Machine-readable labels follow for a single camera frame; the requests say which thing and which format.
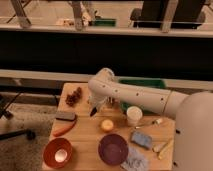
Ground black dish brush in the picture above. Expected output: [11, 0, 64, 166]
[89, 107, 98, 117]

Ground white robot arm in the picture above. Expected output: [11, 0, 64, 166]
[88, 68, 213, 171]

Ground purple bowl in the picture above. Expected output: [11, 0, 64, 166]
[98, 134, 129, 166]

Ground red bowl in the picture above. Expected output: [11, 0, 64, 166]
[43, 138, 72, 169]

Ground yellow round fruit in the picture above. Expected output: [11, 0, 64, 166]
[101, 119, 114, 132]

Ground grey sponge block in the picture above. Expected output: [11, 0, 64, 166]
[56, 111, 76, 121]

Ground green plastic tray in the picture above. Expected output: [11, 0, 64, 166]
[118, 79, 166, 114]

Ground small metal spoon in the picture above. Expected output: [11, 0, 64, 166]
[135, 118, 163, 129]

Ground grey crumpled cloth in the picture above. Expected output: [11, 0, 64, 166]
[121, 146, 149, 171]

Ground black office chair base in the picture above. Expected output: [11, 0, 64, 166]
[0, 94, 36, 141]

